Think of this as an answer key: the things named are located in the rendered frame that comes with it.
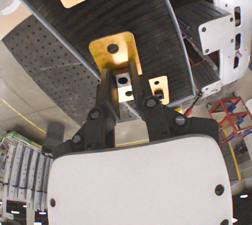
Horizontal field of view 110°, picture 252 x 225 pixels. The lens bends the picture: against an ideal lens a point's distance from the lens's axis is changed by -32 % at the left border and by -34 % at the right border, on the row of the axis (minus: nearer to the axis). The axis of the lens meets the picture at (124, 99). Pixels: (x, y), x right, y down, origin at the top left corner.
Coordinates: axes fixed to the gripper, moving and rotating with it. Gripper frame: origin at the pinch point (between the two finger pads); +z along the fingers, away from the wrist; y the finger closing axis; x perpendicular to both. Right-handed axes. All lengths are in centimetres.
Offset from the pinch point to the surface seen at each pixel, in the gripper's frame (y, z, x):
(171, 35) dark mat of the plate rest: 7.2, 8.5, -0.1
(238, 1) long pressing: 36.4, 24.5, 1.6
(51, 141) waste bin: -187, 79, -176
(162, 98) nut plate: 4.9, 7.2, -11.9
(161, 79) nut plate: 5.2, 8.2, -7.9
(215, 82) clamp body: 27.8, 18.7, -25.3
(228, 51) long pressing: 35.7, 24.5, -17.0
